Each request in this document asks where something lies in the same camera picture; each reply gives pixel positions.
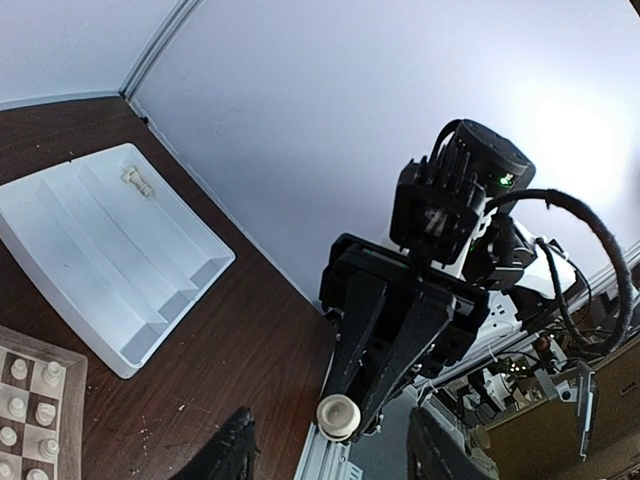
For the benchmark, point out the wooden chess board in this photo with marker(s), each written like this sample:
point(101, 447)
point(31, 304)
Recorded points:
point(68, 398)

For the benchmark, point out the white piece back row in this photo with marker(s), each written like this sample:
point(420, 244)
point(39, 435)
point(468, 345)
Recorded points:
point(49, 449)

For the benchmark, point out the white chess piece handed over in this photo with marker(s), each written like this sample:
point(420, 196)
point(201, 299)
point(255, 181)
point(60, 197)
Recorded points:
point(6, 471)

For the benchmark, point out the white knight back row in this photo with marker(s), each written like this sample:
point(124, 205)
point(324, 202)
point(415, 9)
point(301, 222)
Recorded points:
point(45, 414)

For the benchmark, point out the white bishop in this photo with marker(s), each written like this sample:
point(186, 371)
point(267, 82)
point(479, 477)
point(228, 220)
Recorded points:
point(338, 417)

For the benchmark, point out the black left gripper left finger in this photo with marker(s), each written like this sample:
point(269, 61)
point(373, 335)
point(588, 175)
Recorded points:
point(230, 453)

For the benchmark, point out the front aluminium rail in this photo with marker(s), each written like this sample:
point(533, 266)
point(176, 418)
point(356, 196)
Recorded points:
point(379, 456)

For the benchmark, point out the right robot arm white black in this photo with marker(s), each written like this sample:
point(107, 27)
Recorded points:
point(447, 217)

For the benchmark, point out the white rook back row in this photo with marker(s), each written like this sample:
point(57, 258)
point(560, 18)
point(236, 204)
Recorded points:
point(53, 374)

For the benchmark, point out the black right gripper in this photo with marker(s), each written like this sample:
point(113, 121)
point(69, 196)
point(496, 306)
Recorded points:
point(390, 319)

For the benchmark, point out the white plastic tray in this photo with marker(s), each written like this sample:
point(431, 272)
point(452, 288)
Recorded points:
point(120, 269)

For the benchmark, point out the white chess queen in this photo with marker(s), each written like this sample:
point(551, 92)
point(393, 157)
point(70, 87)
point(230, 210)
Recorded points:
point(36, 474)

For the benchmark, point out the right aluminium frame post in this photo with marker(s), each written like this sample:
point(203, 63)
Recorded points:
point(156, 46)

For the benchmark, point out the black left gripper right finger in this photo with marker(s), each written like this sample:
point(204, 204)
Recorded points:
point(433, 454)

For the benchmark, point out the white chess pawn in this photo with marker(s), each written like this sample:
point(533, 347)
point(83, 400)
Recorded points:
point(19, 369)
point(17, 407)
point(8, 436)

